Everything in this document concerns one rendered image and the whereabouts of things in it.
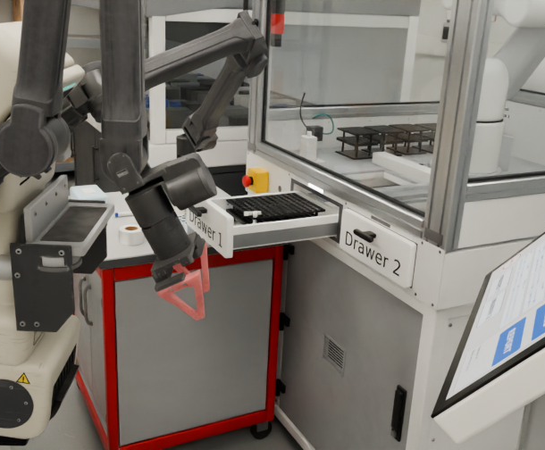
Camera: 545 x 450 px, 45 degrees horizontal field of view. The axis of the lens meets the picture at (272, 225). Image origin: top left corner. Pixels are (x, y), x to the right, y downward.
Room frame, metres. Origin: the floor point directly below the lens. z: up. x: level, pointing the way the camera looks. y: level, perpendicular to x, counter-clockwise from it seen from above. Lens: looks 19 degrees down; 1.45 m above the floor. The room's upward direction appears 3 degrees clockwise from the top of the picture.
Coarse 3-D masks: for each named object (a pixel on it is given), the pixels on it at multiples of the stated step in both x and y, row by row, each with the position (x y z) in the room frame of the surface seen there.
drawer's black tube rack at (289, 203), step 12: (252, 204) 1.77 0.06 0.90; (264, 204) 1.78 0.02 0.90; (276, 204) 1.78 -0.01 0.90; (288, 204) 1.78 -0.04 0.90; (300, 204) 1.80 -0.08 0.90; (312, 204) 1.80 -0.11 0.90; (240, 216) 1.75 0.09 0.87; (264, 216) 1.67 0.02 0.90; (276, 216) 1.69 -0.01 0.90; (288, 216) 1.71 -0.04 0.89; (300, 216) 1.77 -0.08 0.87; (312, 216) 1.78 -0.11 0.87
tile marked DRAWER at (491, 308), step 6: (504, 294) 0.97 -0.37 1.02; (492, 300) 0.99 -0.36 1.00; (498, 300) 0.96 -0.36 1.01; (486, 306) 0.98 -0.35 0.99; (492, 306) 0.95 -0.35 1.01; (498, 306) 0.93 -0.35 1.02; (486, 312) 0.95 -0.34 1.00; (492, 312) 0.92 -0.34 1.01; (498, 312) 0.90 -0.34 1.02; (480, 318) 0.95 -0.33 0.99; (486, 318) 0.92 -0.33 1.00; (480, 324) 0.91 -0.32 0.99
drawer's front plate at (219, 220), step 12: (204, 204) 1.69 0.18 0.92; (216, 204) 1.66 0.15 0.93; (192, 216) 1.77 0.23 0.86; (204, 216) 1.69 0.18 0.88; (216, 216) 1.62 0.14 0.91; (228, 216) 1.57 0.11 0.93; (192, 228) 1.77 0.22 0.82; (204, 228) 1.69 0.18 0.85; (216, 228) 1.62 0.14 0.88; (228, 228) 1.56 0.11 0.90; (216, 240) 1.61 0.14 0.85; (228, 240) 1.56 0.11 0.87; (228, 252) 1.56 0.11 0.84
